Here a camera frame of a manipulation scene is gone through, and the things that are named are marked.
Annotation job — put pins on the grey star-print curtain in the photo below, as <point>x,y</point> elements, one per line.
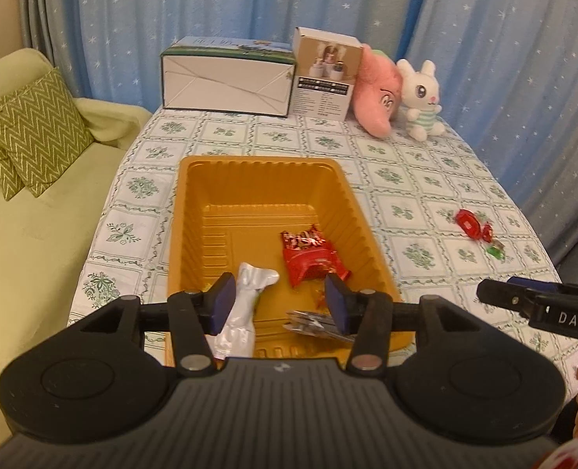
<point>49,19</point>
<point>558,107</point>

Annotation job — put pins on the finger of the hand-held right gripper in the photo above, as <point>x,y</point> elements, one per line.
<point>501,294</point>
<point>538,284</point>

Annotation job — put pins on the light green sofa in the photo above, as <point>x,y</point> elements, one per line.
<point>39,254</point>

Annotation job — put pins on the small red candy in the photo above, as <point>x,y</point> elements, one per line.
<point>487,232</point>

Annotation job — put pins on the white bunny plush toy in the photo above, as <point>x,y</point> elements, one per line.
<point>423,102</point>

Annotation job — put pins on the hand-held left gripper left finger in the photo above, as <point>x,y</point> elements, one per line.
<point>223,300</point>

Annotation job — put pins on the pink star plush toy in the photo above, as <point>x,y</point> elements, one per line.
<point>377,93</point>

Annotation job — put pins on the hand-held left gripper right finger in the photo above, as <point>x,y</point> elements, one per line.
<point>335,303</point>

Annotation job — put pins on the small beige product box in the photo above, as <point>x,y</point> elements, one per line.
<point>323,78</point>

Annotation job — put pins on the large red snack packet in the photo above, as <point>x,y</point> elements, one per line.
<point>311,266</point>

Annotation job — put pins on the floral checked tablecloth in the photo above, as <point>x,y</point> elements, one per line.
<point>416,190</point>

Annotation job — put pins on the person's right forearm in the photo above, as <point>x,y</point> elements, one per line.
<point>575,459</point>

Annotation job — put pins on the red candy with white label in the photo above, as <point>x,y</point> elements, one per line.
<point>467,223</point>

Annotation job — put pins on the small green candy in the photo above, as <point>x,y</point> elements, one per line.
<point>496,250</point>

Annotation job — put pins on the large white cardboard box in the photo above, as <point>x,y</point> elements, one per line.
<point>220,83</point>

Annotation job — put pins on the grey silver snack packet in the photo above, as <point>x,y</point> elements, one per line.
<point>308,325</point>

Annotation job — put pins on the green and silver snack packet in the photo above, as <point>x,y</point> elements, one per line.
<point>247,303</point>

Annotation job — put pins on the blue star-print curtain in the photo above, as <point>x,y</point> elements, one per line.
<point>269,0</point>

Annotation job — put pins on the orange plastic tray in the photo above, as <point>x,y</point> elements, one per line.
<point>250,215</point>

